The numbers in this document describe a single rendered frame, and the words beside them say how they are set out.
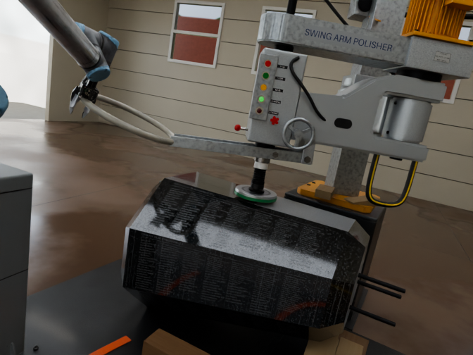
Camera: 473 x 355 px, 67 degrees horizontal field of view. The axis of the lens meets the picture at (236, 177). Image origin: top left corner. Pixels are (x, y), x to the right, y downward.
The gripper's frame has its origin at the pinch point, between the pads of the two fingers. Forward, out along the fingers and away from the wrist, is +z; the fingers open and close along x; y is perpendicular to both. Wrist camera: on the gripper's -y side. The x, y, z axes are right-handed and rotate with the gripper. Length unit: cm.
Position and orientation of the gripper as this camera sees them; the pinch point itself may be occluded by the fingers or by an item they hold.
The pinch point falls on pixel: (77, 113)
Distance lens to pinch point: 177.6
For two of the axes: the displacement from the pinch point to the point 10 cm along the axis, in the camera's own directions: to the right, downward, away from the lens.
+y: 4.5, 4.2, -7.9
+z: -4.6, 8.7, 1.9
